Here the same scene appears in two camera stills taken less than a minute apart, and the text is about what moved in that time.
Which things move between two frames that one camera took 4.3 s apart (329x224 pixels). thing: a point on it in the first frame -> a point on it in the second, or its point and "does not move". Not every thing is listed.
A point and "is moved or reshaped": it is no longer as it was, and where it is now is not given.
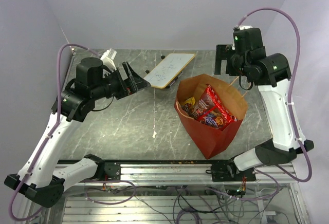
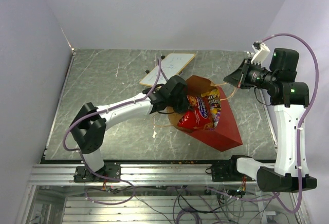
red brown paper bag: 211,142 is moved or reshaped
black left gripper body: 120,88 -> 179,104
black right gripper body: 224,52 -> 257,76
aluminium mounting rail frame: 184,192 does not move
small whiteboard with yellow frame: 165,73 does not move
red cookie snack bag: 209,110 -> 200,117
